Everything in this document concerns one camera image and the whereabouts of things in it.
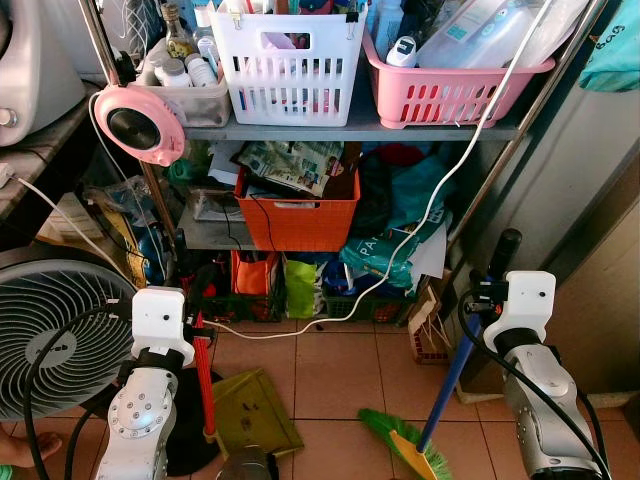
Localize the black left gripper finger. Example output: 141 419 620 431
174 232 201 296

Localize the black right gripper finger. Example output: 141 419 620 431
486 228 524 283

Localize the blue-handled green broom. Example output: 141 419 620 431
357 300 483 480

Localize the grey floor fan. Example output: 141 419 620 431
0 245 141 421

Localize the small cardboard box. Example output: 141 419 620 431
406 278 453 367

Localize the green bag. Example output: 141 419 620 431
284 258 320 320

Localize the teal plastic bag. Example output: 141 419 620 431
338 210 453 293

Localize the orange plastic basket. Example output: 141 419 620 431
234 168 362 254

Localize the black round fan base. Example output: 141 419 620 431
160 368 229 477

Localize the folded newspaper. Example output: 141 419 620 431
238 140 347 197

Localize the pink round clip lamp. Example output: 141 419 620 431
92 84 189 167

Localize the pink plastic basket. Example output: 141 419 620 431
361 25 557 130

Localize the silver robot leg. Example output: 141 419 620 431
218 446 283 480

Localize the clear plastic bin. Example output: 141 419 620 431
135 38 233 129

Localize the metal shelf rack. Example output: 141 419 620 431
78 0 611 331

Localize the clear plastic container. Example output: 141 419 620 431
415 0 591 71

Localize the white plastic basket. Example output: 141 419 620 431
207 3 367 129

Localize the person's bare foot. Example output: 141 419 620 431
0 428 63 471

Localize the teal cloth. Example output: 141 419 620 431
578 0 640 94

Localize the white appliance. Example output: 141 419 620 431
0 0 89 149

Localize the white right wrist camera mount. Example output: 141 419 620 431
483 270 558 353

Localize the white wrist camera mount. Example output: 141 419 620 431
483 270 558 353
131 287 197 367

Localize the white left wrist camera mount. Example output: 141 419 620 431
131 287 197 367

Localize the white power cable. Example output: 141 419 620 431
200 0 557 341

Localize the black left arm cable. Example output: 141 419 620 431
22 300 136 480

